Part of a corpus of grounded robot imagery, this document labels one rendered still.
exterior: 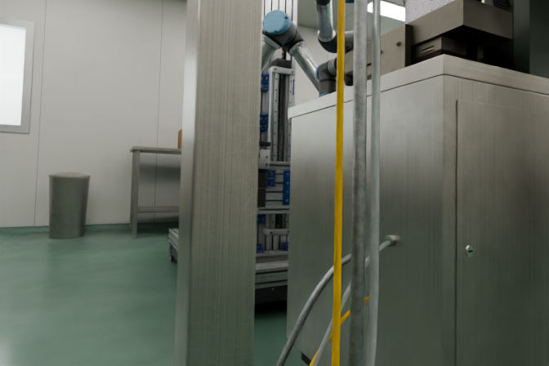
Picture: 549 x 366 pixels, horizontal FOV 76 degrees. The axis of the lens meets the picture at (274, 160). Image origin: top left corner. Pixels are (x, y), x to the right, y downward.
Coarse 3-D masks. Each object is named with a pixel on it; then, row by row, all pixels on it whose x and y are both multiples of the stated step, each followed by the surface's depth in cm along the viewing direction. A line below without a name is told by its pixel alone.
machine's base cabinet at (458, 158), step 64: (320, 128) 107; (384, 128) 82; (448, 128) 68; (512, 128) 76; (320, 192) 106; (384, 192) 81; (448, 192) 68; (512, 192) 75; (320, 256) 104; (384, 256) 80; (448, 256) 67; (512, 256) 75; (320, 320) 103; (384, 320) 80; (448, 320) 67; (512, 320) 74
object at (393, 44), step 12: (384, 36) 89; (396, 36) 85; (408, 36) 83; (384, 48) 89; (396, 48) 85; (408, 48) 83; (384, 60) 89; (396, 60) 85; (408, 60) 83; (384, 72) 89
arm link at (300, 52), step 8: (296, 40) 167; (288, 48) 169; (296, 48) 167; (304, 48) 167; (296, 56) 168; (304, 56) 166; (312, 56) 167; (304, 64) 166; (312, 64) 164; (304, 72) 169; (312, 72) 164; (312, 80) 165
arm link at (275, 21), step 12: (276, 12) 155; (264, 24) 156; (276, 24) 154; (288, 24) 155; (264, 36) 157; (276, 36) 156; (288, 36) 161; (264, 48) 159; (276, 48) 161; (264, 60) 161
